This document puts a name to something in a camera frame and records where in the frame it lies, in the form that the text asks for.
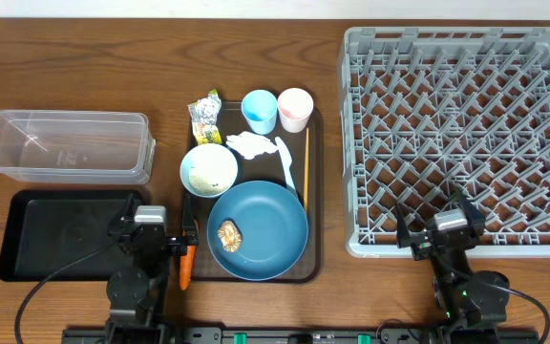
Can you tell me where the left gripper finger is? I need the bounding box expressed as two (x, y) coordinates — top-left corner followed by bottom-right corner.
(119, 193), (134, 227)
(181, 193), (199, 256)

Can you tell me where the light blue plastic knife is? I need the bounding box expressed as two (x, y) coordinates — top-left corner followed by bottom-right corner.
(275, 137), (298, 197)

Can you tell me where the pink cup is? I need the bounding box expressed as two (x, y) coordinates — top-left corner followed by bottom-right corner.
(277, 88), (314, 133)

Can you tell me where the brown serving tray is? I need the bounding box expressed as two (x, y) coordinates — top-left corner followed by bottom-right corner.
(191, 109), (324, 284)

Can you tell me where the orange carrot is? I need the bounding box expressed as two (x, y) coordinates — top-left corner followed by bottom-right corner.
(179, 245), (197, 290)

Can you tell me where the brown food scrap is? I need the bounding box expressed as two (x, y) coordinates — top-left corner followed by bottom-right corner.
(218, 220), (243, 253)

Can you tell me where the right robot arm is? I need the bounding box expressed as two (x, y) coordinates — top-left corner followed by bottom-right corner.
(395, 189), (510, 343)

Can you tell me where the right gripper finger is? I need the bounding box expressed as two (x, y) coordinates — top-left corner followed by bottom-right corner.
(455, 187), (486, 234)
(395, 204), (412, 248)

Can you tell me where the foil snack wrapper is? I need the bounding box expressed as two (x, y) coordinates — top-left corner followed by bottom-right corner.
(188, 89), (222, 145)

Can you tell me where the dark blue plate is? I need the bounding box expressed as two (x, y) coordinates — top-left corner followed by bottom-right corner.
(205, 181), (309, 281)

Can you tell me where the white tissue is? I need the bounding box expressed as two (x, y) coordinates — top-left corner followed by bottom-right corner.
(226, 131), (278, 160)

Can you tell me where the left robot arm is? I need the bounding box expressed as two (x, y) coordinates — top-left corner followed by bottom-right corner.
(105, 196), (199, 344)

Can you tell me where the light blue bowl with rice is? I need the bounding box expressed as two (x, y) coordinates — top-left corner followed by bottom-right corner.
(180, 143), (239, 198)

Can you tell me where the clear plastic bin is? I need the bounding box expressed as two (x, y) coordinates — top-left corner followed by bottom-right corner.
(0, 109), (156, 184)

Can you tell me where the light blue cup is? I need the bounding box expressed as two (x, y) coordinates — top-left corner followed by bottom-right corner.
(241, 90), (278, 135)

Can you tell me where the grey plastic dishwasher rack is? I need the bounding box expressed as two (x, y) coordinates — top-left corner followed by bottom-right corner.
(337, 27), (550, 258)

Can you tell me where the wooden chopstick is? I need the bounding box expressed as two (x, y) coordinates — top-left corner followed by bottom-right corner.
(303, 128), (309, 213)

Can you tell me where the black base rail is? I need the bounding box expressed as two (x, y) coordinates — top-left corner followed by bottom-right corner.
(61, 324), (540, 344)

